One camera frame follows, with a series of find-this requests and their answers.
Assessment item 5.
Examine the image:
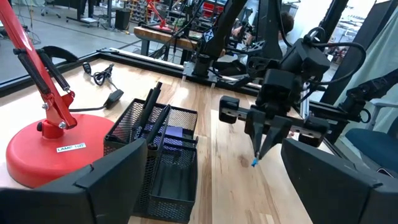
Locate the pale green curtain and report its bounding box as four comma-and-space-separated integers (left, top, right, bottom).
334, 0, 398, 131

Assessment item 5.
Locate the blue office chair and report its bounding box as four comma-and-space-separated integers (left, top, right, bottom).
345, 98, 398, 174

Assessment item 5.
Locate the red background desk lamp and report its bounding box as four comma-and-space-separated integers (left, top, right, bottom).
146, 0, 172, 32

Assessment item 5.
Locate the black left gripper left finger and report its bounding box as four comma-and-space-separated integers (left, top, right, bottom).
0, 138, 149, 224

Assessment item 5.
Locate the wooden background table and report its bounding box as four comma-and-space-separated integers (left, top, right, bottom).
133, 26, 203, 65

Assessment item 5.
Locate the black metal table frame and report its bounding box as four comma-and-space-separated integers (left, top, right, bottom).
0, 45, 371, 147

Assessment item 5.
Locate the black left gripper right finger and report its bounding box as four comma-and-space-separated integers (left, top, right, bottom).
281, 138, 398, 224

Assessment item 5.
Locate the black lamp power cable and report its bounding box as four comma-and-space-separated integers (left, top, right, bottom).
68, 62, 124, 113

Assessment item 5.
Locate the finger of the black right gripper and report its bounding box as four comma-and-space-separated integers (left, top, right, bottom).
244, 108, 267, 156
258, 119, 292, 159

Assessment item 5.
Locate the black bin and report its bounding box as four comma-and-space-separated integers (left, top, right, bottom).
114, 8, 131, 31

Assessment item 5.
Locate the purple sticky note pad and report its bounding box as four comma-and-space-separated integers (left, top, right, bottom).
144, 124, 184, 150

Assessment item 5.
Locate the black mesh desk organizer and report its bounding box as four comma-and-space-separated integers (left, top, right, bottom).
103, 98, 199, 223

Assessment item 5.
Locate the person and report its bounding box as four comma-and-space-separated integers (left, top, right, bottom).
231, 11, 296, 57

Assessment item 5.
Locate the thick black marker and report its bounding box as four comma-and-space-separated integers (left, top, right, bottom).
132, 81, 163, 141

